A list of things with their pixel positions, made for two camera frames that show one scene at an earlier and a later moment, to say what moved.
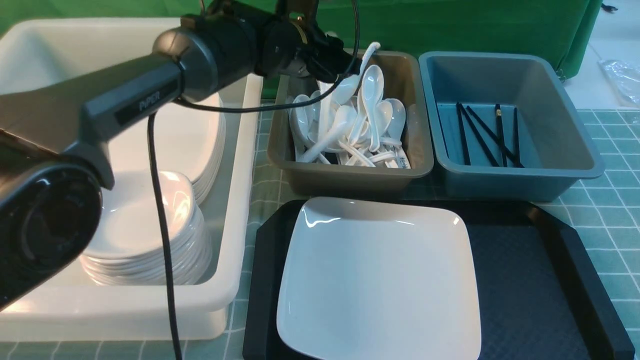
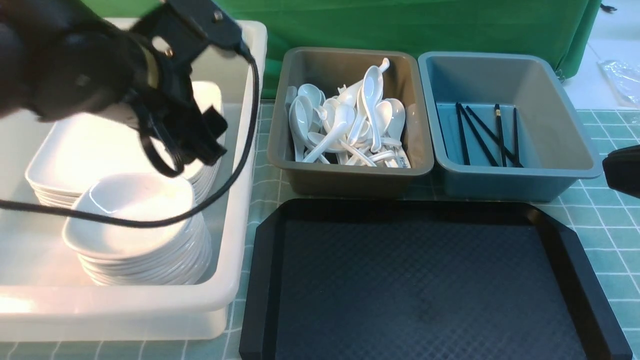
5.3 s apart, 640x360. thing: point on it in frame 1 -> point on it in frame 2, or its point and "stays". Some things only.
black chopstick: x=501 y=135 stays
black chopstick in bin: x=465 y=147 stays
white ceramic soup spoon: x=325 y=114 -> x=314 y=95
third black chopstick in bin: x=494 y=136 stays
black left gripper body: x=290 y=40 -> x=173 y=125
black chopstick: x=516 y=161 stays
